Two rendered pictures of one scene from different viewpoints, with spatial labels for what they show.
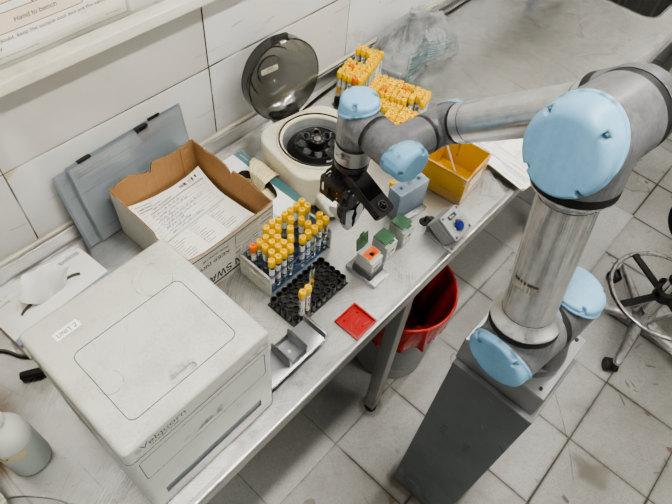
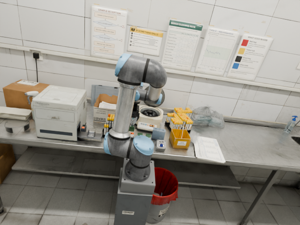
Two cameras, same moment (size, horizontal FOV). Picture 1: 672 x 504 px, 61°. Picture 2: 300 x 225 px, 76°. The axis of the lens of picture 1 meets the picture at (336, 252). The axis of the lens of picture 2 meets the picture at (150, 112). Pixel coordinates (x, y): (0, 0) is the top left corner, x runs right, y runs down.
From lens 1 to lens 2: 1.05 m
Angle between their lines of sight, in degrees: 42
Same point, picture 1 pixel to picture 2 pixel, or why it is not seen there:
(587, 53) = (273, 152)
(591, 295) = (143, 144)
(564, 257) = (119, 102)
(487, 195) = (184, 152)
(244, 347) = (68, 103)
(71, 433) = not seen: hidden behind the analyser
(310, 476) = (93, 218)
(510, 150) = (206, 149)
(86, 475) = not seen: hidden behind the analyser
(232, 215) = not seen: hidden behind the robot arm
